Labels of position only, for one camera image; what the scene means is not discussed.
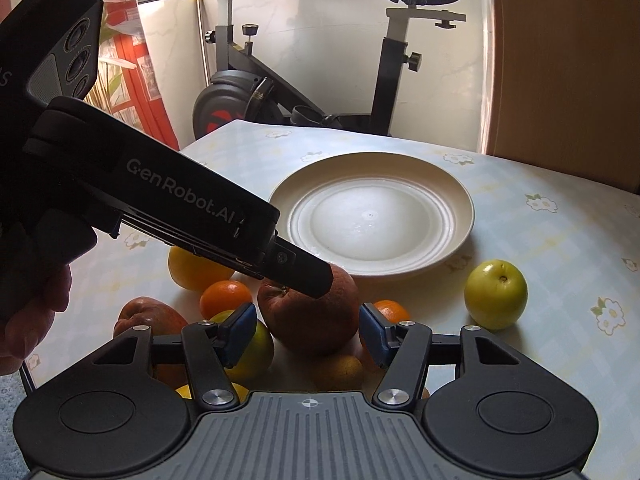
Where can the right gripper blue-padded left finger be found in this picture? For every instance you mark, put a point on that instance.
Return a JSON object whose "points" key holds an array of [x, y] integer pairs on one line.
{"points": [[211, 347]]}

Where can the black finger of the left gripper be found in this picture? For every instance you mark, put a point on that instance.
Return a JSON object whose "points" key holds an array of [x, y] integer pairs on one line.
{"points": [[293, 267]]}

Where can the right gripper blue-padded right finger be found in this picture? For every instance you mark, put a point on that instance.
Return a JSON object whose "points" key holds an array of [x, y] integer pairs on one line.
{"points": [[402, 350]]}

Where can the yellow-green apple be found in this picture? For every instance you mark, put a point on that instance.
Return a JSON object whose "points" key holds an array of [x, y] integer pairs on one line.
{"points": [[256, 358]]}

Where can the small orange mandarin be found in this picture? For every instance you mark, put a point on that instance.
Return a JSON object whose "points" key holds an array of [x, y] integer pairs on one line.
{"points": [[222, 296]]}

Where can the small yellow lemon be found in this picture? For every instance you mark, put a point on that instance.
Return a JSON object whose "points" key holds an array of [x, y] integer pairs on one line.
{"points": [[338, 373]]}

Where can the large red apple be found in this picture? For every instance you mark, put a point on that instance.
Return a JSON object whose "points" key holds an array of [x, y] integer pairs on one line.
{"points": [[312, 327]]}

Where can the large yellow orange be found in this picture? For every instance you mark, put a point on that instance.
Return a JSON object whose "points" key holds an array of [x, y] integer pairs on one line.
{"points": [[193, 272]]}

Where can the green apple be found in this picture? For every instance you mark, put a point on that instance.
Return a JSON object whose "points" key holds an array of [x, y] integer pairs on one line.
{"points": [[495, 294]]}

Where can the yellow fruit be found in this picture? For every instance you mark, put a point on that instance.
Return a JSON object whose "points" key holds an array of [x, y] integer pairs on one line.
{"points": [[216, 396]]}

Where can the person's left hand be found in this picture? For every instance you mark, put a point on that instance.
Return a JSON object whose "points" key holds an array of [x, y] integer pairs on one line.
{"points": [[27, 328]]}

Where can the red patterned curtain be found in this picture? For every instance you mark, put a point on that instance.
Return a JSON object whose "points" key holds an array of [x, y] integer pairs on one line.
{"points": [[135, 75]]}

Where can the cream round plate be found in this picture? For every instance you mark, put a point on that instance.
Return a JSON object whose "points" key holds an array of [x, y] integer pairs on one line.
{"points": [[376, 215]]}

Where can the floral checked tablecloth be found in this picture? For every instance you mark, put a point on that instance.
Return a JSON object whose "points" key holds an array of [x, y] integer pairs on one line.
{"points": [[575, 241]]}

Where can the wooden headboard panel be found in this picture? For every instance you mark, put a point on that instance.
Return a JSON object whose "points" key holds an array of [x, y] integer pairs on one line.
{"points": [[565, 94]]}

